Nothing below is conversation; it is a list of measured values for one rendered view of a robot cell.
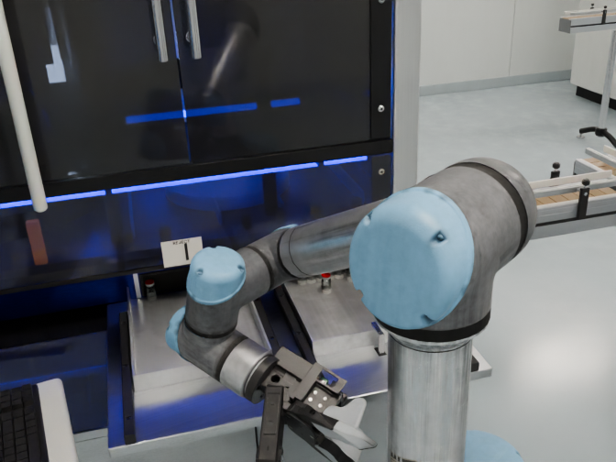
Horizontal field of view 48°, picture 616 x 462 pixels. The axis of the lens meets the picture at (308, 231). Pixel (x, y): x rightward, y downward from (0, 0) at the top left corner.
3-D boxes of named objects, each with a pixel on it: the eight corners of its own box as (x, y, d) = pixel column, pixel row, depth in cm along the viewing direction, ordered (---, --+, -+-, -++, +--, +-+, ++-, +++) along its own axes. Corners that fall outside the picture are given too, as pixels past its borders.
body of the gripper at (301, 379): (351, 382, 92) (279, 337, 96) (314, 435, 88) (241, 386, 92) (351, 404, 98) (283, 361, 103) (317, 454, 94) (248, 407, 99)
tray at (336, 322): (274, 276, 164) (273, 263, 162) (378, 258, 169) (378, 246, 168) (313, 357, 134) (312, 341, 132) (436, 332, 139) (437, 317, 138)
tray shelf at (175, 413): (107, 311, 156) (106, 304, 155) (396, 262, 171) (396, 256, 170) (109, 457, 114) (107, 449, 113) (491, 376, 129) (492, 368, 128)
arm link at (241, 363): (215, 370, 94) (225, 393, 101) (242, 388, 92) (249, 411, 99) (249, 329, 97) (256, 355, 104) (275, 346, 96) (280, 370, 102)
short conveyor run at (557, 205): (400, 266, 173) (401, 208, 167) (378, 240, 187) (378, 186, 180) (633, 225, 188) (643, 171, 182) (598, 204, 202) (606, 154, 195)
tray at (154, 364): (128, 300, 156) (126, 287, 155) (241, 281, 162) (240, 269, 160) (135, 391, 126) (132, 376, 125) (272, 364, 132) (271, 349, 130)
